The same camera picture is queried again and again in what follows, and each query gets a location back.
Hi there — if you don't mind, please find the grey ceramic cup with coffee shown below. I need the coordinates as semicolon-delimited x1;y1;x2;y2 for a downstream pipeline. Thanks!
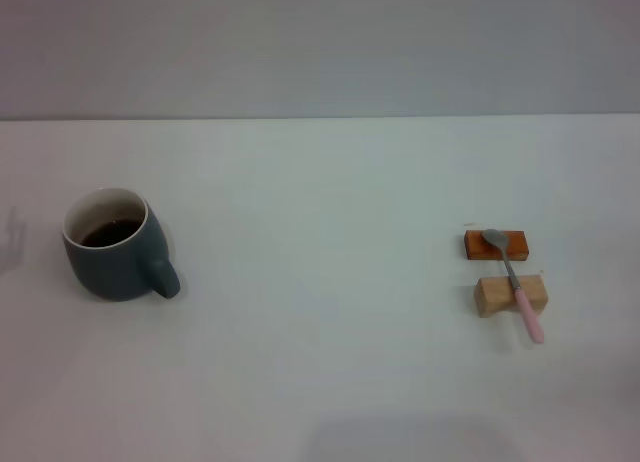
61;186;181;303

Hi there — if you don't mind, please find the reddish brown wooden block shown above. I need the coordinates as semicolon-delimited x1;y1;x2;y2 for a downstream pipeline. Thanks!
463;229;530;262

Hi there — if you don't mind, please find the pink handled metal spoon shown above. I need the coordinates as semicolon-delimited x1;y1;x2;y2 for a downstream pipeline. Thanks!
481;228;546;344

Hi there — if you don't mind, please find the light wooden arch block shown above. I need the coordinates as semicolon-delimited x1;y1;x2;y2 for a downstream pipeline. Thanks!
473;274;549;319

